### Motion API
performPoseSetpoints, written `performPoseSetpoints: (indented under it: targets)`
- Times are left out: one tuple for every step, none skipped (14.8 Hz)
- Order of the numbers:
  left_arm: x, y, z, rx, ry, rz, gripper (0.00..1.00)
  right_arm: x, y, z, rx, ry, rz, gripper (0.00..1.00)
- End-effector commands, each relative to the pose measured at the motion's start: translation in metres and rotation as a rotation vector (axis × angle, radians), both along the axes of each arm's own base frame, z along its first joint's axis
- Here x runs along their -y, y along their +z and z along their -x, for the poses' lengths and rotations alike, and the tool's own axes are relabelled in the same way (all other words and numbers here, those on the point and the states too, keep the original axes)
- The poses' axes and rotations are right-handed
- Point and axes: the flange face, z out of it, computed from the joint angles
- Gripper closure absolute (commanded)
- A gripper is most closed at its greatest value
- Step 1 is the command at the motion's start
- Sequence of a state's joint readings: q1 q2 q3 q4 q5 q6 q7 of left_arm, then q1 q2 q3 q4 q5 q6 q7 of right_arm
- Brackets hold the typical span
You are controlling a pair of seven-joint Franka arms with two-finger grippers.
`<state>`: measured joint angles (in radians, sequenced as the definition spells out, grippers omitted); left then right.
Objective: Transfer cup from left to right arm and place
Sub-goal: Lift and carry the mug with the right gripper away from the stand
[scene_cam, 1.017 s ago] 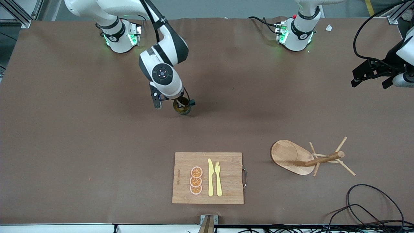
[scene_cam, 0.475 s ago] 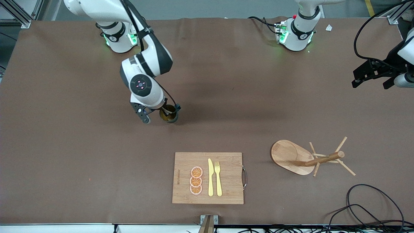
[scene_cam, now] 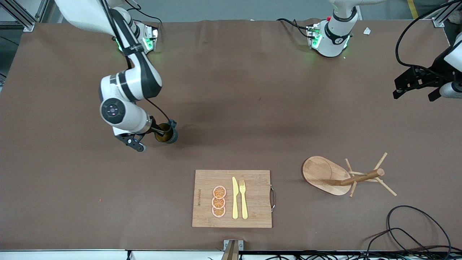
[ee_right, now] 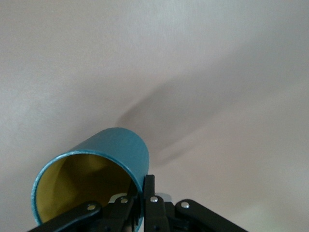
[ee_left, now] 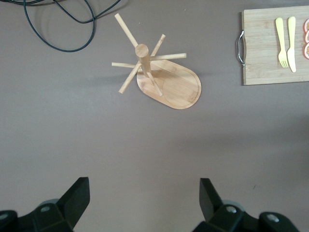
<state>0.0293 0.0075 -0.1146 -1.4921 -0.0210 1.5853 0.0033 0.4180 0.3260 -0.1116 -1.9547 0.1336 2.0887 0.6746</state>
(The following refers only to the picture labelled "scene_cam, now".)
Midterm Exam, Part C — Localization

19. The teal ribbed cup with handle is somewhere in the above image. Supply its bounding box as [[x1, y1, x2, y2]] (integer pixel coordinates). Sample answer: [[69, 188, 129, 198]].
[[154, 120, 179, 144]]

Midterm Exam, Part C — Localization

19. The yellow plastic knife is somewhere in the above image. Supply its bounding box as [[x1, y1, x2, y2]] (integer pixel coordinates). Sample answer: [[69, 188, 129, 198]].
[[232, 177, 239, 220]]

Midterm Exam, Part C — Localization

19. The yellow plastic fork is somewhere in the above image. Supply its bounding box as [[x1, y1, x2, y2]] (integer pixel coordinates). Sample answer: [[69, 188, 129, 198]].
[[239, 180, 249, 220]]

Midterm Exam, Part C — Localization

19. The wooden cutting board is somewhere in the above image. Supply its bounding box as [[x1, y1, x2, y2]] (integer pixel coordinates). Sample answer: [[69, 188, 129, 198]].
[[192, 170, 276, 229]]

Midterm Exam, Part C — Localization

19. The wooden mug tree stand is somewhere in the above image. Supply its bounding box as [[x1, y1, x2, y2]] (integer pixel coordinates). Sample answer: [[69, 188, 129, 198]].
[[302, 152, 397, 198]]

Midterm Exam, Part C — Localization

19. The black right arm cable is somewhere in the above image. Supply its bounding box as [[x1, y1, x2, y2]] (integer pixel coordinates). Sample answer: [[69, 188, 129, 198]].
[[146, 99, 171, 123]]

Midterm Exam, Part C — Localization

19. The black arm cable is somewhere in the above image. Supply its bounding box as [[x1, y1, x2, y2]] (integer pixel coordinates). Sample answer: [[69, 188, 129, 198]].
[[146, 99, 171, 123], [395, 0, 462, 73]]

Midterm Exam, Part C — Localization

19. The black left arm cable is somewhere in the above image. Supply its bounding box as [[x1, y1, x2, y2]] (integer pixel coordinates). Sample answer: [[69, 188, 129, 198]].
[[395, 0, 462, 73]]

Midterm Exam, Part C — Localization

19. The aluminium frame profile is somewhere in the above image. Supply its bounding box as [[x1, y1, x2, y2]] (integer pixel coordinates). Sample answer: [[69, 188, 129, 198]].
[[431, 0, 462, 27], [0, 0, 36, 31]]

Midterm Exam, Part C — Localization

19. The black cable large loop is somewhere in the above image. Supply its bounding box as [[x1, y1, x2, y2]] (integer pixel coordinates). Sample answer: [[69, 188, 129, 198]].
[[387, 205, 452, 253]]

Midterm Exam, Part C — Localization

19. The metal table edge bracket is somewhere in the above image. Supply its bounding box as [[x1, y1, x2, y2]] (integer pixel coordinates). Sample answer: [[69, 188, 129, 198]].
[[223, 239, 244, 260]]

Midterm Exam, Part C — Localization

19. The black cable small loop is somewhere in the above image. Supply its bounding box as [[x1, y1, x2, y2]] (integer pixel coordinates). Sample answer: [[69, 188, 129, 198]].
[[365, 227, 433, 253]]

